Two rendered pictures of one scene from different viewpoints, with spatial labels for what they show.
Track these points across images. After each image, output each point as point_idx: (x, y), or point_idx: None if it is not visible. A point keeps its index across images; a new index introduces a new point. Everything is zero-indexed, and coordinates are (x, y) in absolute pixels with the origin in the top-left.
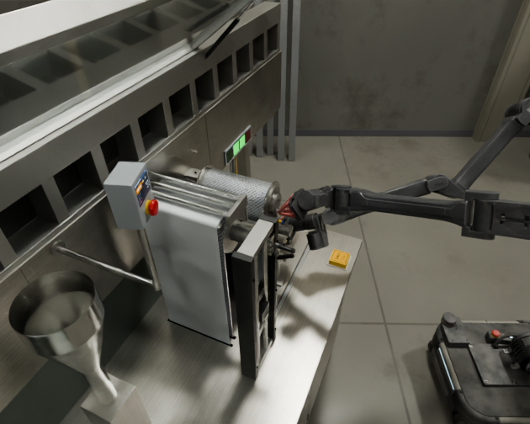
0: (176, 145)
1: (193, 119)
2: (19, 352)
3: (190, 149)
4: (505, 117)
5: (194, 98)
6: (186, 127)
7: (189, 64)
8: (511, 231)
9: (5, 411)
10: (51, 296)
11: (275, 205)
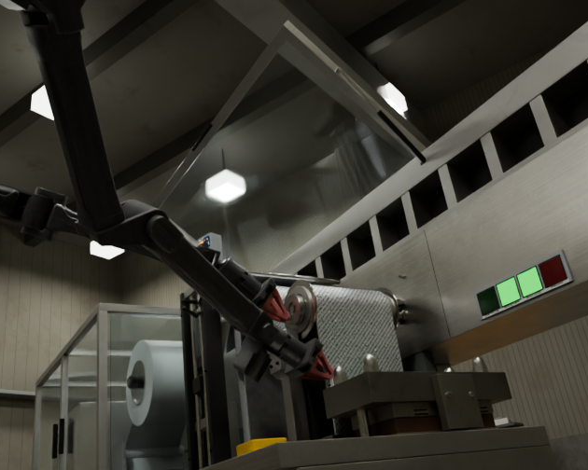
0: (381, 267)
1: (406, 237)
2: None
3: (401, 274)
4: (79, 8)
5: (409, 213)
6: (397, 246)
7: (399, 176)
8: (12, 215)
9: None
10: None
11: (287, 309)
